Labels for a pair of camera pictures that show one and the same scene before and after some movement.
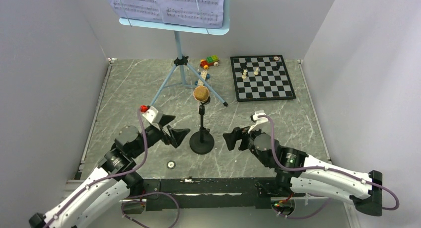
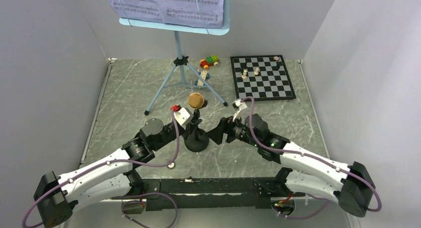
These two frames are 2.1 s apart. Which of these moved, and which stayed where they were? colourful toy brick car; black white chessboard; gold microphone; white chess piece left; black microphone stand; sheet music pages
Moved: gold microphone; black microphone stand
Stayed: colourful toy brick car; black white chessboard; sheet music pages; white chess piece left
